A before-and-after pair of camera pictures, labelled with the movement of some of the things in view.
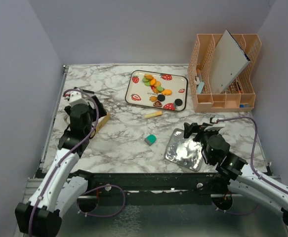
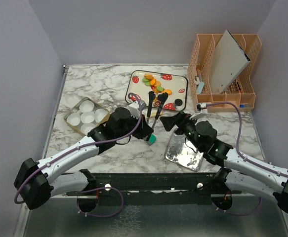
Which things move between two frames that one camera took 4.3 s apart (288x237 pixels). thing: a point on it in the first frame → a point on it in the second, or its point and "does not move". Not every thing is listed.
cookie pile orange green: x=149 y=80 does not move
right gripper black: x=193 y=127 → x=181 y=120
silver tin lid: x=185 y=152 does not move
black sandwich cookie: x=178 y=102 does not move
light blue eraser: x=200 y=87 does not move
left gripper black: x=101 y=111 → x=144 y=129
